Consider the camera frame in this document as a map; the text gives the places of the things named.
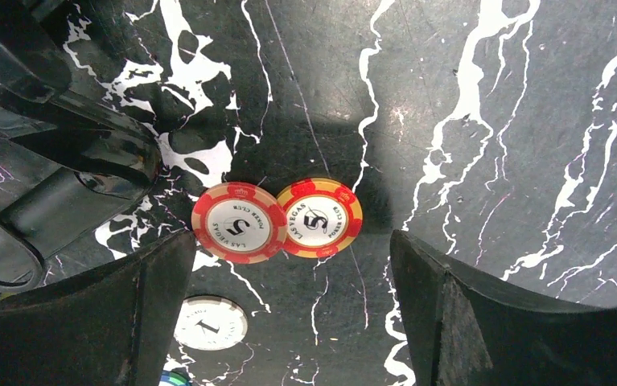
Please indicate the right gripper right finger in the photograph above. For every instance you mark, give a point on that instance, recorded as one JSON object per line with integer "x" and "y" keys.
{"x": 467, "y": 327}

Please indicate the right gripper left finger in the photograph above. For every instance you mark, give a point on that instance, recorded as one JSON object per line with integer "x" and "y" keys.
{"x": 111, "y": 325}

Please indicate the white one chip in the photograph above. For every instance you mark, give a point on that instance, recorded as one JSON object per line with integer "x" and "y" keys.
{"x": 210, "y": 323}

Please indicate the red five chip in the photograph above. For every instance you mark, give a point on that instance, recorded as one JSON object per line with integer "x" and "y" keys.
{"x": 323, "y": 217}
{"x": 239, "y": 222}

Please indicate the black poker set case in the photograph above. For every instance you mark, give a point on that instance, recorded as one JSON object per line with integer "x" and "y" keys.
{"x": 106, "y": 161}

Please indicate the teal fifty chip left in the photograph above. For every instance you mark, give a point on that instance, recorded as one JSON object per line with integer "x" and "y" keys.
{"x": 170, "y": 378}

